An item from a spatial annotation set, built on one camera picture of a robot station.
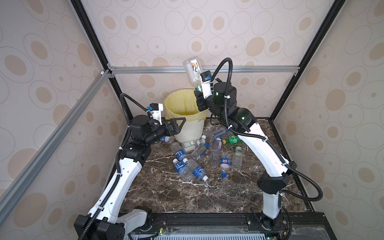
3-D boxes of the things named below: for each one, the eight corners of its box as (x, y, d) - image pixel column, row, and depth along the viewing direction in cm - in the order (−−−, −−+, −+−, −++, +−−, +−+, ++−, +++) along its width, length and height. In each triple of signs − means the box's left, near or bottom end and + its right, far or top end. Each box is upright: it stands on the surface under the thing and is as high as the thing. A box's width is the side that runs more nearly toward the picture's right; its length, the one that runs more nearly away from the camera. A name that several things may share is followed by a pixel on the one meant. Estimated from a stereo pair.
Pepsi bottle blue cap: (219, 177, 91) (220, 173, 87) (220, 155, 101) (222, 150, 96) (228, 178, 91) (230, 174, 86) (228, 156, 100) (230, 151, 96)
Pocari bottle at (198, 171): (183, 167, 95) (182, 162, 90) (189, 161, 98) (189, 156, 93) (203, 185, 88) (204, 181, 83) (210, 178, 91) (210, 174, 86)
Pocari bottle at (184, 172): (171, 166, 95) (169, 161, 91) (177, 160, 98) (176, 156, 93) (188, 184, 88) (188, 180, 83) (195, 178, 91) (195, 173, 86)
